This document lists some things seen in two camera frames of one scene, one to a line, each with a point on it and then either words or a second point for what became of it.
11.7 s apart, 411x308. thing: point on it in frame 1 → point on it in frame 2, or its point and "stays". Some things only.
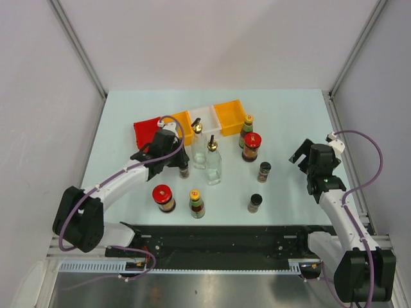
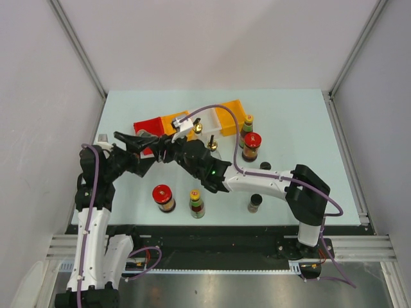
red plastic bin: x=145 y=131 stays
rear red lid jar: x=252 y=142 stays
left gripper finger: x=142 y=156 → x=135 y=144
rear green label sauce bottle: x=247 y=128 stays
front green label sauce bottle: x=197 y=206 stays
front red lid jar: x=162 y=194 stays
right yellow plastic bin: x=231 y=116 stays
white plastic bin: x=209 y=119 stays
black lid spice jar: x=255 y=200 stays
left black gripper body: x=175 y=144 → x=121 y=161
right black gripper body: x=335 y=162 → x=174 y=152
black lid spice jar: x=183 y=172 → x=143 y=133
